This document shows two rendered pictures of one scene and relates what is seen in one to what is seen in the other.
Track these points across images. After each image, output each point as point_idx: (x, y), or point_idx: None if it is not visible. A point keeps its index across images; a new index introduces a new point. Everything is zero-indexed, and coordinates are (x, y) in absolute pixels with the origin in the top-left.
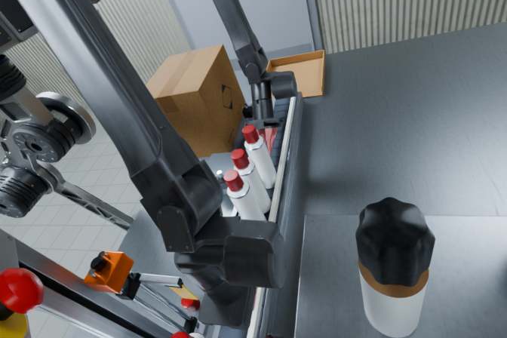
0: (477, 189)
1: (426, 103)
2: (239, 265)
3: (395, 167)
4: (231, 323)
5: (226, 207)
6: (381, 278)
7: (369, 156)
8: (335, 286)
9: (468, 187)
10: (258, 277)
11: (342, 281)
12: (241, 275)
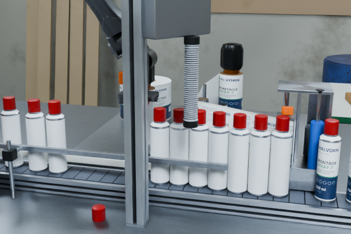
0: (85, 130)
1: (0, 126)
2: (150, 52)
3: (46, 142)
4: (156, 92)
5: (2, 205)
6: (151, 75)
7: None
8: (123, 152)
9: (82, 131)
10: (154, 54)
11: (121, 150)
12: (152, 55)
